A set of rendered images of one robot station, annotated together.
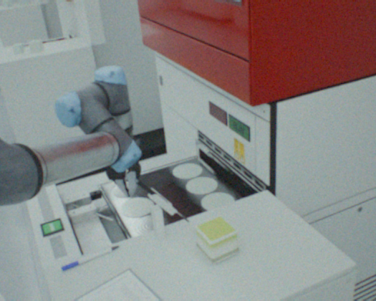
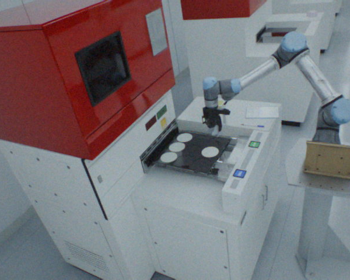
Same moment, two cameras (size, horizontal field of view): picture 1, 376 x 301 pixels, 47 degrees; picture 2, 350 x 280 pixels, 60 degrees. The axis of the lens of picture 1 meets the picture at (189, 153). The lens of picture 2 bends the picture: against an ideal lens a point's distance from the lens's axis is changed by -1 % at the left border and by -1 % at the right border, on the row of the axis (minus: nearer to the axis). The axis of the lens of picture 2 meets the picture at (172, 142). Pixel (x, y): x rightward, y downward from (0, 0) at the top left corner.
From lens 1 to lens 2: 2.44 m
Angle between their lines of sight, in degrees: 98
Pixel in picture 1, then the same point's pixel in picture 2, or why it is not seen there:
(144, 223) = (216, 144)
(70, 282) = (264, 123)
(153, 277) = (241, 114)
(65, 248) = (256, 135)
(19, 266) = not seen: outside the picture
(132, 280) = (248, 115)
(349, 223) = not seen: hidden behind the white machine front
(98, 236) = (235, 153)
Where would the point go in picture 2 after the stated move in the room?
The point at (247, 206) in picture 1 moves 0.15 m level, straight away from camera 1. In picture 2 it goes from (190, 117) to (171, 126)
